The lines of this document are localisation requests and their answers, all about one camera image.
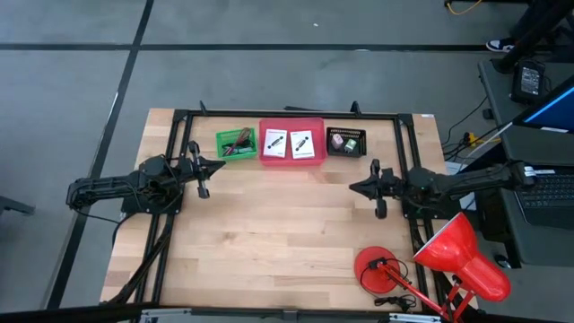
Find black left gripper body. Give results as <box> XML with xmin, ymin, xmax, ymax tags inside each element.
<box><xmin>177</xmin><ymin>140</ymin><xmax>212</xmax><ymax>200</ymax></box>

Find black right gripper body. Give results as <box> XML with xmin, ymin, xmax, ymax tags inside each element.
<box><xmin>368</xmin><ymin>158</ymin><xmax>407</xmax><ymax>221</ymax></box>

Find red black cable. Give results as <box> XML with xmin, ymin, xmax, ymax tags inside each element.
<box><xmin>226</xmin><ymin>127</ymin><xmax>253</xmax><ymax>156</ymax></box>

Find white card reader booklet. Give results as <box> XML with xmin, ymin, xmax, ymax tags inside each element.
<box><xmin>290</xmin><ymin>129</ymin><xmax>316</xmax><ymax>160</ymax></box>
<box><xmin>262</xmin><ymin>128</ymin><xmax>289</xmax><ymax>159</ymax></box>

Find red translucent plastic bin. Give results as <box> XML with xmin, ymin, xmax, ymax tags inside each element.
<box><xmin>258</xmin><ymin>117</ymin><xmax>327</xmax><ymax>168</ymax></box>

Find green plastic basket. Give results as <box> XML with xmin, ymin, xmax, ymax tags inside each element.
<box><xmin>215</xmin><ymin>127</ymin><xmax>258</xmax><ymax>162</ymax></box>

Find black plastic basket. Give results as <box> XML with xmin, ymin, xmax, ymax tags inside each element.
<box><xmin>326</xmin><ymin>127</ymin><xmax>368</xmax><ymax>159</ymax></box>

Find white paper sheet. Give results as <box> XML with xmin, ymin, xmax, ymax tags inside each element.
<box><xmin>446</xmin><ymin>160</ymin><xmax>477</xmax><ymax>212</ymax></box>

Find red desk lamp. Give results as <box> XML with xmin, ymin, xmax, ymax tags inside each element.
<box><xmin>352</xmin><ymin>211</ymin><xmax>512</xmax><ymax>323</ymax></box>

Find dark grey desk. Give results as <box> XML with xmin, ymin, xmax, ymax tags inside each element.
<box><xmin>477</xmin><ymin>57</ymin><xmax>574</xmax><ymax>270</ymax></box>

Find black laptop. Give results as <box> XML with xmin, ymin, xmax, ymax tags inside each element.
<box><xmin>509</xmin><ymin>168</ymin><xmax>574</xmax><ymax>230</ymax></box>

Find black power adapter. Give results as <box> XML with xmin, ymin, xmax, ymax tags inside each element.
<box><xmin>510</xmin><ymin>60</ymin><xmax>548</xmax><ymax>107</ymax></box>

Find person's shoe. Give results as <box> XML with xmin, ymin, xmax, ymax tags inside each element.
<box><xmin>485</xmin><ymin>38</ymin><xmax>517</xmax><ymax>54</ymax></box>

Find black diagonal stand leg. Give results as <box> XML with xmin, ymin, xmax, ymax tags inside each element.
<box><xmin>492</xmin><ymin>0</ymin><xmax>574</xmax><ymax>75</ymax></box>

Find computer monitor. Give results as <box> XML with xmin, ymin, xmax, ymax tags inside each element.
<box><xmin>513</xmin><ymin>74</ymin><xmax>574</xmax><ymax>135</ymax></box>

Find dark grey furniture leg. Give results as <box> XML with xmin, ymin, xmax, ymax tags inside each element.
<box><xmin>0</xmin><ymin>196</ymin><xmax>36</xmax><ymax>216</ymax></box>

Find person's leg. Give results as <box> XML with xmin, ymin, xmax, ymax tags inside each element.
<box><xmin>510</xmin><ymin>0</ymin><xmax>557</xmax><ymax>41</ymax></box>

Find black aluminium table frame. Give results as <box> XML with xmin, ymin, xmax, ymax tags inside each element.
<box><xmin>102</xmin><ymin>100</ymin><xmax>449</xmax><ymax>323</ymax></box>

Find black floor cables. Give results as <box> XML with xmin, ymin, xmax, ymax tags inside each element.
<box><xmin>441</xmin><ymin>96</ymin><xmax>490</xmax><ymax>156</ymax></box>

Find yellow cable plug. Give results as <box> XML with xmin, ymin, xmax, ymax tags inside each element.
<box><xmin>464</xmin><ymin>132</ymin><xmax>501</xmax><ymax>147</ymax></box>

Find black cable bundle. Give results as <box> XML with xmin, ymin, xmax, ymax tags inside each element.
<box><xmin>107</xmin><ymin>214</ymin><xmax>176</xmax><ymax>306</ymax></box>

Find black lamp cord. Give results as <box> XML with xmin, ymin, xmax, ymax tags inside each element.
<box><xmin>374</xmin><ymin>293</ymin><xmax>418</xmax><ymax>314</ymax></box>

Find silver aluminium post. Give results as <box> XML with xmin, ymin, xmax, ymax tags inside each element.
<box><xmin>139</xmin><ymin>308</ymin><xmax>193</xmax><ymax>323</ymax></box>
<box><xmin>388</xmin><ymin>312</ymin><xmax>443</xmax><ymax>323</ymax></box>

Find yellow floor cable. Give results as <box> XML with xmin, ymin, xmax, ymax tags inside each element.
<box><xmin>446</xmin><ymin>0</ymin><xmax>483</xmax><ymax>16</ymax></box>

